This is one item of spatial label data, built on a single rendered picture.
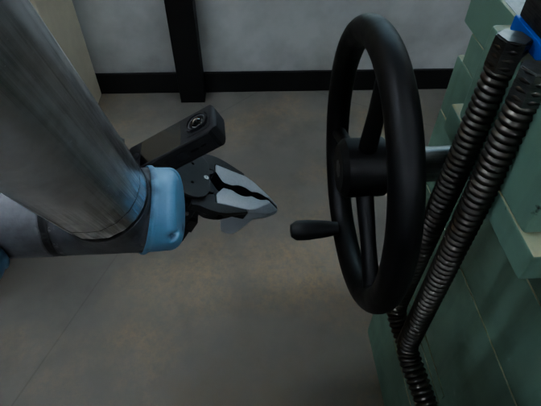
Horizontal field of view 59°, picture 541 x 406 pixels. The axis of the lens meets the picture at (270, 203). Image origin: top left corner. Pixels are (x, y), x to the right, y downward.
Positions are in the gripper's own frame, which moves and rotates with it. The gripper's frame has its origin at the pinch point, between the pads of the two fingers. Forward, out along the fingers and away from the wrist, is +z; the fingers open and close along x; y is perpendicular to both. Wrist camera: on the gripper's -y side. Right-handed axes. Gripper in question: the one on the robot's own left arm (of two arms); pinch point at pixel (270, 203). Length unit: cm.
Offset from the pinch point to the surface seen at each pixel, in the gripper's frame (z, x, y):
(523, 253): 6.4, 20.8, -21.9
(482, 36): 15.9, -11.1, -26.0
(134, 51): -8, -129, 65
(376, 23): -5.1, 3.5, -25.7
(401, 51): -4.4, 7.9, -26.1
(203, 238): 21, -51, 69
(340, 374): 50, -5, 52
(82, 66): -24, -118, 73
